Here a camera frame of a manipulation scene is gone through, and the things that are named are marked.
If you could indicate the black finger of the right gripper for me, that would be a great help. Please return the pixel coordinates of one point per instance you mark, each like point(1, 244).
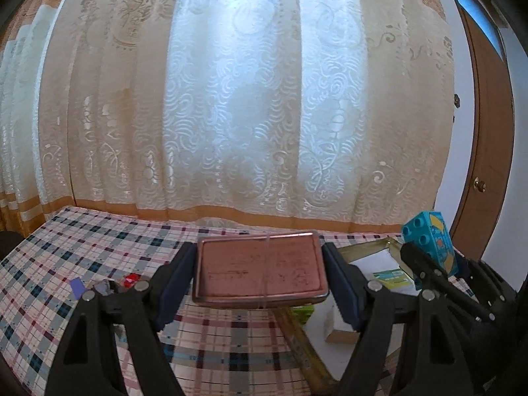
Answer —
point(486, 276)
point(433, 278)

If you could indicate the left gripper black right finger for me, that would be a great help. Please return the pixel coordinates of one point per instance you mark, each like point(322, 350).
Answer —
point(431, 360)

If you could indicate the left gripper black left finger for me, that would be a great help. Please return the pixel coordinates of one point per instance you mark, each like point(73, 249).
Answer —
point(86, 361)

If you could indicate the dental floss pick box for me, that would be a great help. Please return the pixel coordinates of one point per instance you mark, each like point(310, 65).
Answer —
point(395, 279)

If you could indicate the teal toy brick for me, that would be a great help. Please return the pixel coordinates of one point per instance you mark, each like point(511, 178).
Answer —
point(427, 233)

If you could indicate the white small box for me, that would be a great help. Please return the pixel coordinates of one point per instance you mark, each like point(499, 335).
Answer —
point(335, 329)

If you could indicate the red toy brick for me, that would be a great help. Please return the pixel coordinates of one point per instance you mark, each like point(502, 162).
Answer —
point(130, 280)

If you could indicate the green toy brick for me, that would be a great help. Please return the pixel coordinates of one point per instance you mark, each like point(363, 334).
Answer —
point(303, 313)

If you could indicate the pink stamp pad tin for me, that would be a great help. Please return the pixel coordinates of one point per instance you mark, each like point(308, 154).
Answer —
point(260, 271)

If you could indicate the white paper liner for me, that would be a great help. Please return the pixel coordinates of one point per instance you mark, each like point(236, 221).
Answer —
point(365, 304)

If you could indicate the purple small block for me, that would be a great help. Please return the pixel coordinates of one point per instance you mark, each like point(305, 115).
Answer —
point(77, 287)

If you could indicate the crumpled grey black wrapper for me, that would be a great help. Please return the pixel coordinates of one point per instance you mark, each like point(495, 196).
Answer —
point(105, 287)

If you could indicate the gold metal tin tray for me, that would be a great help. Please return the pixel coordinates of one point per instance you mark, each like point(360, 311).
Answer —
point(323, 346)

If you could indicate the brass door knob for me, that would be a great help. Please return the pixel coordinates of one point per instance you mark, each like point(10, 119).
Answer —
point(479, 185)

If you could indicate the brown wooden door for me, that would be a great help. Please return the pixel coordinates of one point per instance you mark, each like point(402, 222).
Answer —
point(493, 140)

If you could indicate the plaid tablecloth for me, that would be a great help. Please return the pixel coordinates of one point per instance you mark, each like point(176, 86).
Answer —
point(212, 352)

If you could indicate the curtain tieback hook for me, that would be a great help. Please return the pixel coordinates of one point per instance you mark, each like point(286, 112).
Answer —
point(456, 104)

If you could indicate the cream patterned curtain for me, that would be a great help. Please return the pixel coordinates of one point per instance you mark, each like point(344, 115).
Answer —
point(333, 115)

